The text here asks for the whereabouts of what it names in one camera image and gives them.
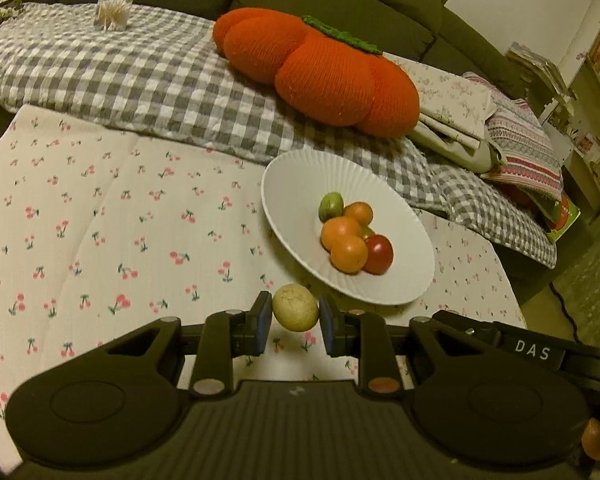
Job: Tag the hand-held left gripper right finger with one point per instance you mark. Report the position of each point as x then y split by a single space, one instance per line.
330 326

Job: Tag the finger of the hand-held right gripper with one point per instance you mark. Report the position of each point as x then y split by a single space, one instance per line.
472 327

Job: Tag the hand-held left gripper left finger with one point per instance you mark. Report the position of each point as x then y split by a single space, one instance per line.
263 320

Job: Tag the pale yellow fruit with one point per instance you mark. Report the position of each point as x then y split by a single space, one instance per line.
295 307

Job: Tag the orange mandarin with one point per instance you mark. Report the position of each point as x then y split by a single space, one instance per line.
359 212
340 232
349 255

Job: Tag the red tomato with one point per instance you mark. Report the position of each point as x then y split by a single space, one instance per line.
380 255

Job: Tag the green tomato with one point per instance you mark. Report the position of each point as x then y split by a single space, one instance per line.
331 205
368 232

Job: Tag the white ribbed plate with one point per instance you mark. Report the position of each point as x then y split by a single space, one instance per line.
290 195

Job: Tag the green floor mat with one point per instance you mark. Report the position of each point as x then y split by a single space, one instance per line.
590 285

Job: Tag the red and green box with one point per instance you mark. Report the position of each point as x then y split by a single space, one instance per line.
562 216

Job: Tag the striped patterned blanket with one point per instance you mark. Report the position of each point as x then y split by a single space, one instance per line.
525 155

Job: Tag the cherry print cloth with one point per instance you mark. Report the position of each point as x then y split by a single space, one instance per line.
105 210

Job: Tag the folded floral sheet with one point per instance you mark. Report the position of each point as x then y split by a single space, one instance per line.
450 95

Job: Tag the orange pumpkin cushion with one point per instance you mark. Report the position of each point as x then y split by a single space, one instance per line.
330 75

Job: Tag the stack of papers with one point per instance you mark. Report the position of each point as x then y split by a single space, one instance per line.
537 66

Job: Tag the bookshelf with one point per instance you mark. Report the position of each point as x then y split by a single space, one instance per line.
597 85

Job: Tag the grey gingham blanket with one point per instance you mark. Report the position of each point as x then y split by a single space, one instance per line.
105 70

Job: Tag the cotton swab container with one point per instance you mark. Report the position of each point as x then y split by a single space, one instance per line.
115 8

